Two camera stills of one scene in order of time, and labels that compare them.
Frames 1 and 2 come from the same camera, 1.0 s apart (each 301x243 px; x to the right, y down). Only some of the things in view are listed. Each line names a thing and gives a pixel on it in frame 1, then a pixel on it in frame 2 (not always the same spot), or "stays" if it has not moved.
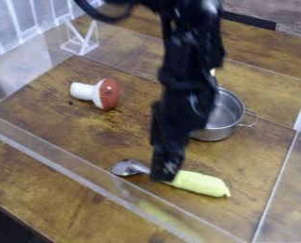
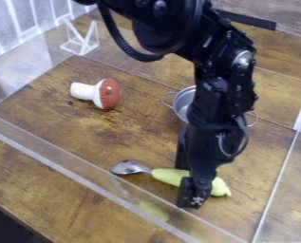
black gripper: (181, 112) -> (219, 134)
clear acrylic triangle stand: (83, 45) stays
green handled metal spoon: (199, 182) stays
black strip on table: (250, 20) stays
